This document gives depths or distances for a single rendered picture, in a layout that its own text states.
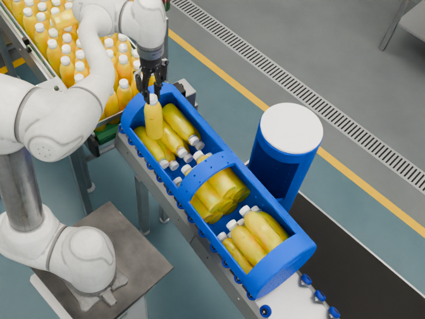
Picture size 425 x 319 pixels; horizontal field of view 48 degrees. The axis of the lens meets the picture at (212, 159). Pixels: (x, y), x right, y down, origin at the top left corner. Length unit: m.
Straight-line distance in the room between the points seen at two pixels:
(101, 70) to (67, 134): 0.26
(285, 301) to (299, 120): 0.79
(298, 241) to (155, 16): 0.84
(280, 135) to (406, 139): 1.78
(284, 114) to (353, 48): 2.13
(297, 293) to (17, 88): 1.25
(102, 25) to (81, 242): 0.65
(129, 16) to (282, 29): 2.78
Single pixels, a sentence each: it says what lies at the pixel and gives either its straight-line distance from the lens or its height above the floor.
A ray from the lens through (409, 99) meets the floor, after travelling 4.01.
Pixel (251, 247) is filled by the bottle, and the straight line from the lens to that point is 1.68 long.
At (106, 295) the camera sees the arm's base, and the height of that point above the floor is 1.06.
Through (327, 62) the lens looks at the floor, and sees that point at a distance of 4.01.
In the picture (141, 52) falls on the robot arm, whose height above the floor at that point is 1.57.
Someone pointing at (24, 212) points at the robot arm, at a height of 1.43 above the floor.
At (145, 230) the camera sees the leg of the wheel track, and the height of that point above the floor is 0.06.
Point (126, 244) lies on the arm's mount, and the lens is 1.80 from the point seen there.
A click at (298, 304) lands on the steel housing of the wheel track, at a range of 1.88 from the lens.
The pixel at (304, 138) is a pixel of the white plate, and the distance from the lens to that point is 2.10.
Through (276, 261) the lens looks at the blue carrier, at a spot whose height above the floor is 1.22.
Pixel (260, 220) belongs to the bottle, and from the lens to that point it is 1.67.
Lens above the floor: 2.66
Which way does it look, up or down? 56 degrees down
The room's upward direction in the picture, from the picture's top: 9 degrees clockwise
